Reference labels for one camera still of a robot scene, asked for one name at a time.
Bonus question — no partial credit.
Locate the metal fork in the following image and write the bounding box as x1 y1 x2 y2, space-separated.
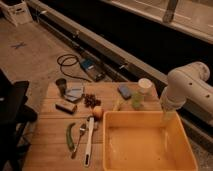
71 123 86 159

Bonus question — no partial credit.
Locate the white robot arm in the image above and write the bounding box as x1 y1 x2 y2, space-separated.
160 61 213 116

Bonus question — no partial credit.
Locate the white paper cup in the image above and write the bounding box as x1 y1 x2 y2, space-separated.
138 78 153 94

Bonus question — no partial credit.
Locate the dark metal cup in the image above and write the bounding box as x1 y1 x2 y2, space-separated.
55 78 67 96

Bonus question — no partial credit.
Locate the blue sponge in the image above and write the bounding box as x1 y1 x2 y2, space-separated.
118 84 131 100

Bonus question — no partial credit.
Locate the blue power box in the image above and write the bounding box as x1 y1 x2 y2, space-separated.
80 59 105 82

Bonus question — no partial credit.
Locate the bunch of dark grapes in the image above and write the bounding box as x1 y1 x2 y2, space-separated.
84 94 101 108

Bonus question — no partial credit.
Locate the pale corn piece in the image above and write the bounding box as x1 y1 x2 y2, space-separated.
113 99 122 111

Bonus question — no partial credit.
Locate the yellow onion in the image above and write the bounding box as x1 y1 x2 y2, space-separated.
92 106 104 119

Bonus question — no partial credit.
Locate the dark rectangular block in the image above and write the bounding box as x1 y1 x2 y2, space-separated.
55 103 77 114

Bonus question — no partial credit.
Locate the yellow plastic bin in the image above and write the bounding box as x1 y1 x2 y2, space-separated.
103 111 198 171

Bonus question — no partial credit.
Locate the black chair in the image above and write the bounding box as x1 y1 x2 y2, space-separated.
0 69 37 171

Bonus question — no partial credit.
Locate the white storage crate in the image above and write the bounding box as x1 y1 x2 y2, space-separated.
0 0 32 26

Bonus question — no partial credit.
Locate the black cable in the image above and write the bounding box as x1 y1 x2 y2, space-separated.
56 53 93 83

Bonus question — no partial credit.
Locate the white handled peeler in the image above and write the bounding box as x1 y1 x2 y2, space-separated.
84 116 94 167

